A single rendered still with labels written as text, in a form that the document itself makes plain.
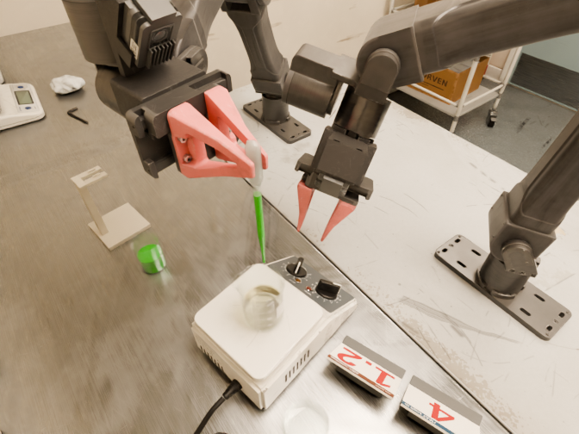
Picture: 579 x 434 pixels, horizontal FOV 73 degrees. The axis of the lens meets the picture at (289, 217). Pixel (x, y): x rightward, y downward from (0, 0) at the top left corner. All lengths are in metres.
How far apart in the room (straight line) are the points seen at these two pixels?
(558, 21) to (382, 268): 0.40
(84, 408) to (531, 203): 0.61
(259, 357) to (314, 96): 0.31
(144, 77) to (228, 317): 0.29
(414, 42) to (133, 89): 0.27
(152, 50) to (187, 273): 0.40
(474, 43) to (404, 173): 0.45
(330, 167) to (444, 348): 0.32
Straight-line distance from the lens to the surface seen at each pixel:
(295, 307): 0.50
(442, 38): 0.44
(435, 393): 0.58
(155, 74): 0.38
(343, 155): 0.41
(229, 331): 0.49
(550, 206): 0.56
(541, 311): 0.70
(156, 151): 0.37
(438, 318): 0.63
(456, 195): 0.83
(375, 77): 0.44
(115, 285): 0.68
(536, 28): 0.45
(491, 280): 0.66
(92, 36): 0.40
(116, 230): 0.75
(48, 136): 1.08
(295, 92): 0.49
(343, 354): 0.55
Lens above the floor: 1.42
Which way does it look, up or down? 46 degrees down
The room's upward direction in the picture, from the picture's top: straight up
